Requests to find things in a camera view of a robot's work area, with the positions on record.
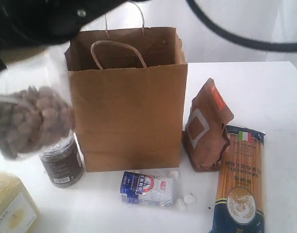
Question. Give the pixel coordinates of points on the blue white salt packet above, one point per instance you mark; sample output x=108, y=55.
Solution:
x=148, y=190

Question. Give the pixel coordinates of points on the dark can silver pull-tab lid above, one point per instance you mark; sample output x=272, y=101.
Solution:
x=62, y=163

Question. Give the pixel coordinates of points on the clear jar yellow lid nuts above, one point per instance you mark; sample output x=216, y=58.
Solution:
x=35, y=103

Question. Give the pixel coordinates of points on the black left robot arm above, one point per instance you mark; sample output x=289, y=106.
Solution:
x=26, y=24

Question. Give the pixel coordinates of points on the brown paper shopping bag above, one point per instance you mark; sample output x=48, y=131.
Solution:
x=128, y=91

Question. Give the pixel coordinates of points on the brown coffee pouch orange label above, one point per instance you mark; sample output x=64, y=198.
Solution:
x=205, y=136

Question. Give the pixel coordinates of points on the white crumpled piece upper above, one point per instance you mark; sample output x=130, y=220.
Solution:
x=174, y=174

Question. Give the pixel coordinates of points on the white crumpled piece right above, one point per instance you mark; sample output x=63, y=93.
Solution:
x=189, y=199

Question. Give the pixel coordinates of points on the spaghetti pack dark blue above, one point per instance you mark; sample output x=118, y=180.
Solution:
x=239, y=205

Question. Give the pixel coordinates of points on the clear bottle yellow millet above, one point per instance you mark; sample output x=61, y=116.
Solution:
x=18, y=211

